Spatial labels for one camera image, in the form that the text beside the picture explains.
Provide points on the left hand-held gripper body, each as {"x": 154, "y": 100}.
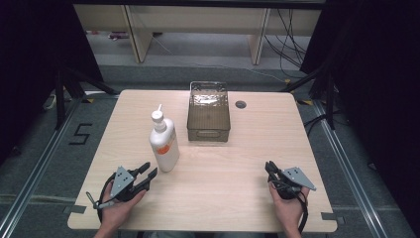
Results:
{"x": 122, "y": 185}

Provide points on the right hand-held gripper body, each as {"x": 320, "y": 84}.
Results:
{"x": 290, "y": 183}

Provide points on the white pump bottle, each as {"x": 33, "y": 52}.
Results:
{"x": 163, "y": 142}

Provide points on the transparent brown plastic box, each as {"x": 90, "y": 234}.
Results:
{"x": 208, "y": 114}

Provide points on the person's right hand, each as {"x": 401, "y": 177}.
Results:
{"x": 290, "y": 206}

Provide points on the person's left hand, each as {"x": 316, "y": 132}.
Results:
{"x": 117, "y": 208}

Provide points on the black metal stand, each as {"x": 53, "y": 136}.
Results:
{"x": 66, "y": 89}
{"x": 325, "y": 89}

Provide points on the beige wooden desk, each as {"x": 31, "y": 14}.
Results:
{"x": 198, "y": 23}

